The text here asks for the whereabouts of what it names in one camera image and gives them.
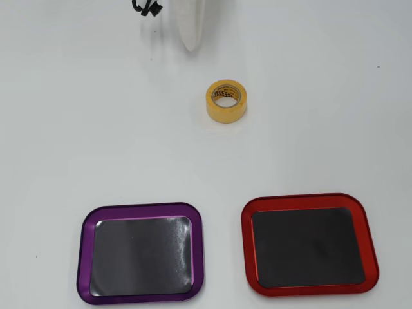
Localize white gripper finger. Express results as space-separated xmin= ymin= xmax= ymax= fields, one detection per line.
xmin=174 ymin=0 xmax=207 ymax=52

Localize yellow masking tape roll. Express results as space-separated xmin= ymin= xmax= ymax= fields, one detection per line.
xmin=205 ymin=79 xmax=248 ymax=123

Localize purple metal dish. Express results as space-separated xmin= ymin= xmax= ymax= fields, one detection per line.
xmin=76 ymin=201 xmax=205 ymax=306

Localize red metal dish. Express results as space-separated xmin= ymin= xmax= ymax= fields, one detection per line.
xmin=240 ymin=192 xmax=380 ymax=297

